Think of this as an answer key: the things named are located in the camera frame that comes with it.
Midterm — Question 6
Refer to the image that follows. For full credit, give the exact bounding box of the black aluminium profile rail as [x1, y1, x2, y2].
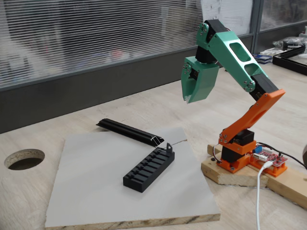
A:
[95, 118, 166, 147]

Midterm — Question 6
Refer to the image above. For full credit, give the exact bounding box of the wooden block with screws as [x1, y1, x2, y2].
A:
[201, 143, 269, 188]

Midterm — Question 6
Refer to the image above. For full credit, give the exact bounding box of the light wooden plank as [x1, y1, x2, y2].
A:
[207, 143, 307, 209]

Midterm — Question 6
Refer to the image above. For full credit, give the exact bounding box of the red white black servo wire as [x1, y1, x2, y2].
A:
[207, 143, 223, 165]

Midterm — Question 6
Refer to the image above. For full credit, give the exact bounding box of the red controller circuit board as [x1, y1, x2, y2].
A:
[250, 146, 287, 167]

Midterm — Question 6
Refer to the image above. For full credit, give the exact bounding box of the grey painted wooden board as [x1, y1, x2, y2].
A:
[44, 126, 221, 229]

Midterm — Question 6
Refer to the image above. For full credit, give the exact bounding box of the thin black cable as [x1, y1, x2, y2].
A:
[256, 142, 307, 169]

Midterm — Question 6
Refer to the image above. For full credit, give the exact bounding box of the white USB cable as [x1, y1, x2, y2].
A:
[255, 161, 273, 230]

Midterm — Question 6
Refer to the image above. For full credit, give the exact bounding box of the black slotted plastic rack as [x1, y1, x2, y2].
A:
[123, 147, 176, 194]

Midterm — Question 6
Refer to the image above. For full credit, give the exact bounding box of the clear bag of parts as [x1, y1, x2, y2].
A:
[272, 36, 307, 48]

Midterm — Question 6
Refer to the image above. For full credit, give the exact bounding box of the white printed paper sheet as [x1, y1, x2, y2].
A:
[201, 0, 254, 25]

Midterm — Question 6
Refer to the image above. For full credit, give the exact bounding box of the flat black frame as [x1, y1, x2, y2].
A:
[272, 53, 307, 76]

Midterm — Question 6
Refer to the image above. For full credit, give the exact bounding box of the stack of blue cards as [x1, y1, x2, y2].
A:
[251, 54, 273, 64]

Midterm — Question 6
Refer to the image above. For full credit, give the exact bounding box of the black extrusion bar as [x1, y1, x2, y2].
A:
[275, 45, 307, 59]

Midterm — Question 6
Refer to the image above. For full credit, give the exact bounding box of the white plastic packet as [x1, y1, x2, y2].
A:
[260, 47, 284, 56]

